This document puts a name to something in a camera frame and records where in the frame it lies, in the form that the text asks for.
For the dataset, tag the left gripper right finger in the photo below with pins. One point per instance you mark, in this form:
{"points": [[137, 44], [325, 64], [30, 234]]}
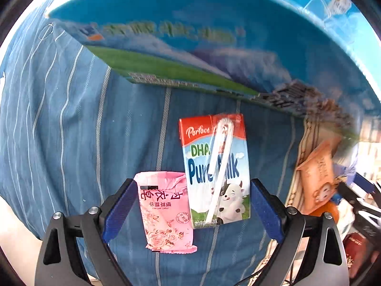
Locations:
{"points": [[324, 260]]}

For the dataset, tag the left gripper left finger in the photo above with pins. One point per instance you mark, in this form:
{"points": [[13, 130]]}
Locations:
{"points": [[60, 261]]}

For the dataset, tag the orange monkey snack packet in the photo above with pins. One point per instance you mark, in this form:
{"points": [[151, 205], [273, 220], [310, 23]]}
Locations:
{"points": [[317, 178]]}

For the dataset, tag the Perfect pure milk carton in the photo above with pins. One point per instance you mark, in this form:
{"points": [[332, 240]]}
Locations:
{"points": [[216, 163]]}

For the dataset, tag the pink soap packet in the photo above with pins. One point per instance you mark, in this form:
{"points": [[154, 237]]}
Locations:
{"points": [[166, 216]]}

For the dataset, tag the blue striped bed sheet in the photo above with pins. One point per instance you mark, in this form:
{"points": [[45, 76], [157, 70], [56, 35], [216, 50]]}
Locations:
{"points": [[73, 130]]}

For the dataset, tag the blue cardboard box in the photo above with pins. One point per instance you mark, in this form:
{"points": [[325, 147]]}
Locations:
{"points": [[317, 58]]}

